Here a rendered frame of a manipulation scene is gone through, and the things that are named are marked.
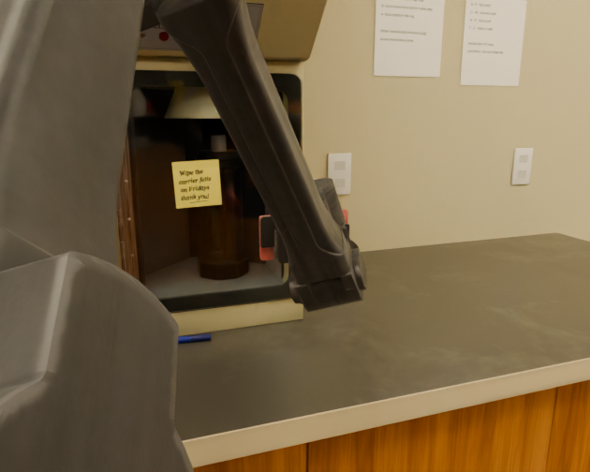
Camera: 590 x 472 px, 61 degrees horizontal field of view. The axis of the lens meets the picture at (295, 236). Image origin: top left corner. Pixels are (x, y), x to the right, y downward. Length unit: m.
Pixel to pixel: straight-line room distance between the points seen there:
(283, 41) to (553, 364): 0.66
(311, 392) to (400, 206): 0.88
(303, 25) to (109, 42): 0.65
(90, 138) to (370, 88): 1.30
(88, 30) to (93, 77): 0.02
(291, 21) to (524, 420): 0.75
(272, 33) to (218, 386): 0.54
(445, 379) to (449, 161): 0.90
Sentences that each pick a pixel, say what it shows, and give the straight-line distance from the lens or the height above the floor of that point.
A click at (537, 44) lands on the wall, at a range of 1.77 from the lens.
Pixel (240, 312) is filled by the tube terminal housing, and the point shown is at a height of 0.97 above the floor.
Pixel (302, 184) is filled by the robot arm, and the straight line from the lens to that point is 0.47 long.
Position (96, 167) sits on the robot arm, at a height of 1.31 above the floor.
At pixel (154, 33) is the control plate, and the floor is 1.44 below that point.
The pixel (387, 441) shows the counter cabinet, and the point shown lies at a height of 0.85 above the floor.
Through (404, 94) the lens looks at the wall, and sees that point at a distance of 1.49.
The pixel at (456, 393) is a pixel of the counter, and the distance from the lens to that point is 0.81.
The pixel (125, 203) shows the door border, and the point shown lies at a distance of 0.84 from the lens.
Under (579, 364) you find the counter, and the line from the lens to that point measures 0.95.
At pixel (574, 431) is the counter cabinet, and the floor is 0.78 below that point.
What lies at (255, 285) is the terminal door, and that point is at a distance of 0.91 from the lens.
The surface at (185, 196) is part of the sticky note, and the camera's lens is 0.85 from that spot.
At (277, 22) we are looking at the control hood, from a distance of 0.82.
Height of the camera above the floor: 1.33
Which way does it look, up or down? 14 degrees down
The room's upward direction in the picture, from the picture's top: straight up
